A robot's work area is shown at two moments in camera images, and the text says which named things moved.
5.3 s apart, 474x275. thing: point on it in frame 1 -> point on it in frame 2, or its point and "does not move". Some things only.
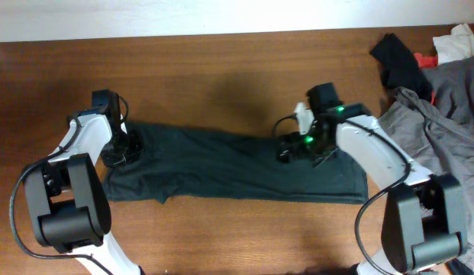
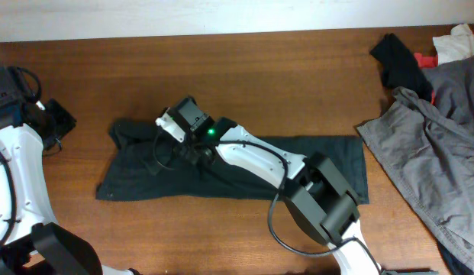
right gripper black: (298, 150) -> (188, 153)
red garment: (427, 62) does not move
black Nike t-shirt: (187, 163) does not move
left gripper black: (137, 146) -> (66, 121)
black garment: (400, 67) does not move
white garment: (461, 43) does not move
